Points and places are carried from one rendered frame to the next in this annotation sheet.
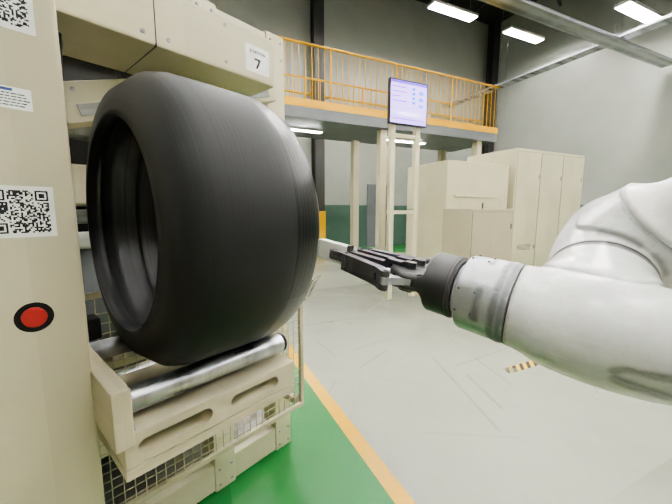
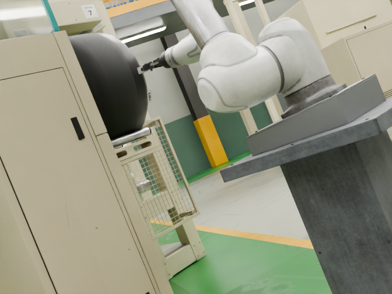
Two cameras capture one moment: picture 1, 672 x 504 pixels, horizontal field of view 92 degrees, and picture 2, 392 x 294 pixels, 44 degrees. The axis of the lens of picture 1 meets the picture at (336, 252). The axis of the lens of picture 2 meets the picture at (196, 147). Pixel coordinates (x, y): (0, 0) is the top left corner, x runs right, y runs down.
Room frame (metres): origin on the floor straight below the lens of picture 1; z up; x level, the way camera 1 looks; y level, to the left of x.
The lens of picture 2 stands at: (-1.72, -0.33, 0.76)
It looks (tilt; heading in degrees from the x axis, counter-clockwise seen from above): 1 degrees down; 6
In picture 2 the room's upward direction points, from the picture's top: 22 degrees counter-clockwise
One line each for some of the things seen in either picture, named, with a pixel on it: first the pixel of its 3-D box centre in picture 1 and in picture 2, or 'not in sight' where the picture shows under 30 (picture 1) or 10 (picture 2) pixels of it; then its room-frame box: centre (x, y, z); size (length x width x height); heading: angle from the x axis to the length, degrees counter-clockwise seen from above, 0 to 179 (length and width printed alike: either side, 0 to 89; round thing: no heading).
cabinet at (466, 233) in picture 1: (476, 249); (374, 77); (4.99, -2.17, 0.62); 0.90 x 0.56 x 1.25; 115
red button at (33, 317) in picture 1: (34, 316); not in sight; (0.48, 0.46, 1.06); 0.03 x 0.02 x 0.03; 139
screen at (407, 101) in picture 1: (407, 103); not in sight; (4.44, -0.94, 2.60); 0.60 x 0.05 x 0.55; 115
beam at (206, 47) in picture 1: (164, 41); (45, 23); (1.02, 0.50, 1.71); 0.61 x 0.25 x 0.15; 139
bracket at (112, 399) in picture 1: (91, 377); not in sight; (0.60, 0.47, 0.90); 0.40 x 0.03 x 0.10; 49
